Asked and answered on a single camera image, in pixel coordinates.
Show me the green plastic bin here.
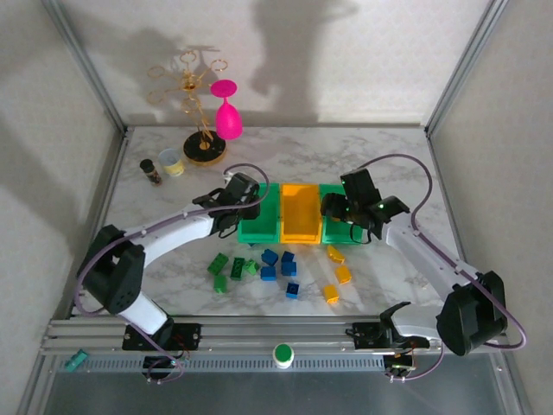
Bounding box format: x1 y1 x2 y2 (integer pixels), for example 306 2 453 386
319 183 369 246
237 182 283 246

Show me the orange plastic bin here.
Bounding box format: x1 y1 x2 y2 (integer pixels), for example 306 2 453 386
278 182 323 246

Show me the small white yellow cup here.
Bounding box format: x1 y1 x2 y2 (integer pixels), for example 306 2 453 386
157 149 187 177

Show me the dark spice jar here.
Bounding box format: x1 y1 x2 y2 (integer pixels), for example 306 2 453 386
139 158 164 188

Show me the pink plastic wine glass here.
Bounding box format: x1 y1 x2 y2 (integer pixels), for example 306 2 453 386
210 80 244 141

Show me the green push button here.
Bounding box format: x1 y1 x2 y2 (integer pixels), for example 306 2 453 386
271 343 295 370

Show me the small electronics board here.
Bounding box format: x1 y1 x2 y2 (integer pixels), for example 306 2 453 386
143 352 191 378
384 352 418 377

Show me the teal plug connector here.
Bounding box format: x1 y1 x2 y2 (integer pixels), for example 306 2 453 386
64 348 90 374

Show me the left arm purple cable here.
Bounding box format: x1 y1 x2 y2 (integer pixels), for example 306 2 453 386
75 163 271 386

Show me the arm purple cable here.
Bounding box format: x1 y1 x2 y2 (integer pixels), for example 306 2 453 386
357 153 529 382
75 163 271 386

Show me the gold wire glass rack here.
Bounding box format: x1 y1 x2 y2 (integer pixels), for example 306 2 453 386
146 50 229 168

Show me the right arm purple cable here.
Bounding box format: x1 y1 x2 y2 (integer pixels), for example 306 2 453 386
357 153 529 382

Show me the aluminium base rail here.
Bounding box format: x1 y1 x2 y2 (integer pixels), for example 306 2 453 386
41 317 450 358

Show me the grey slotted cable duct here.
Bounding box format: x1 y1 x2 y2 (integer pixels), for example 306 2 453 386
55 356 386 374

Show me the aluminium frame post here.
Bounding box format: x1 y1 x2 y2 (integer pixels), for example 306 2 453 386
424 0 507 136
41 0 131 136

